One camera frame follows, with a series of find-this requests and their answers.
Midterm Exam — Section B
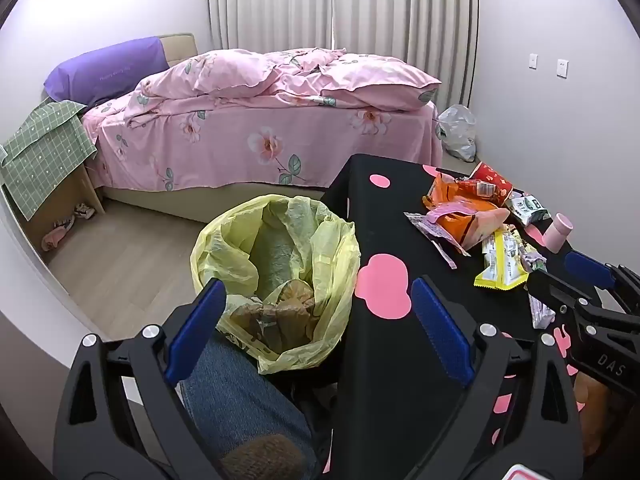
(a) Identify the person's right hand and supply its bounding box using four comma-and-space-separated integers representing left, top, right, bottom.
575, 377, 613, 461

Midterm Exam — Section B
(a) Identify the orange snack packet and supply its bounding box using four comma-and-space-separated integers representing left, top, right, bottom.
422, 171, 506, 257

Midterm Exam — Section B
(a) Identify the black pink printed tablecloth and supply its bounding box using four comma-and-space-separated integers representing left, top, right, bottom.
320, 154, 640, 480

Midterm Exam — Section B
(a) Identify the grey striped curtain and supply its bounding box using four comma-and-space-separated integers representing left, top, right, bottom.
206, 0, 478, 111

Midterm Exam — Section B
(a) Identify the yellow snack packet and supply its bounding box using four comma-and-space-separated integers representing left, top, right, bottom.
474, 227, 531, 290

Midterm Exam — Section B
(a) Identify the brown fuzzy slipper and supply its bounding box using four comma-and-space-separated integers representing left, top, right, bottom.
220, 435, 307, 480

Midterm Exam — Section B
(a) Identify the brown crumpled bag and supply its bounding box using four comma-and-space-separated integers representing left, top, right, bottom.
227, 280, 318, 356

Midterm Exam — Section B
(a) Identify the green checked cloth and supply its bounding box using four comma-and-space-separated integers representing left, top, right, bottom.
0, 100, 98, 221

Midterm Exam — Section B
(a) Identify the bin with yellow plastic bag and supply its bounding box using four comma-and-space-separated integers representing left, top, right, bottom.
190, 194, 362, 375

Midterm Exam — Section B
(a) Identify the white curtain wand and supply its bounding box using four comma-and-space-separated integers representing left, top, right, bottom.
327, 0, 339, 52

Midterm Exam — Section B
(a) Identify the purple pillow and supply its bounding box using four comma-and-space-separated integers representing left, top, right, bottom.
44, 36, 168, 103

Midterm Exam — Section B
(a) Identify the pink slipper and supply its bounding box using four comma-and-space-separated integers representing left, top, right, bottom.
41, 222, 76, 252

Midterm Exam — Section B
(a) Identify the clear pink wrapper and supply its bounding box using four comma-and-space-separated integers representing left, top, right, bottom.
404, 210, 472, 271

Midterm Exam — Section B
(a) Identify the bed with pink floral duvet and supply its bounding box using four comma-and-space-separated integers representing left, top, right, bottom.
100, 34, 326, 222

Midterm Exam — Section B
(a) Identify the person's leg in jeans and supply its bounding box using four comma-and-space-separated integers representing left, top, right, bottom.
179, 335, 321, 480

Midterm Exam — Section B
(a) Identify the white plastic bag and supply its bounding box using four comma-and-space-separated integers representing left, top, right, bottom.
437, 104, 478, 162

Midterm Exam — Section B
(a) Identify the pink floral duvet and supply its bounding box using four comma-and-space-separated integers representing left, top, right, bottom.
135, 47, 443, 111

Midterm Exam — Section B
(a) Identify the green white milk carton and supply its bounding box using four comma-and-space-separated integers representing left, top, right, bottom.
505, 194, 548, 226

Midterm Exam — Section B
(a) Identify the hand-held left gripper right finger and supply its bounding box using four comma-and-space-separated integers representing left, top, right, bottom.
405, 276, 586, 480

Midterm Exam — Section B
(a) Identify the white wrapper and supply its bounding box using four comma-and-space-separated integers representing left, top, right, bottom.
529, 292, 557, 330

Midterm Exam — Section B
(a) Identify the red snack packet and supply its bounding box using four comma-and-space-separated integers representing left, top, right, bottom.
469, 161, 513, 198

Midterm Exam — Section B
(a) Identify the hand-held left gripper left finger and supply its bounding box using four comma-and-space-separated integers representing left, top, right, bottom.
54, 279, 228, 480

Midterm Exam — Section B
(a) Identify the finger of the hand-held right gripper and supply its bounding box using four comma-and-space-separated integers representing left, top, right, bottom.
564, 250, 640, 306
527, 270, 601, 321

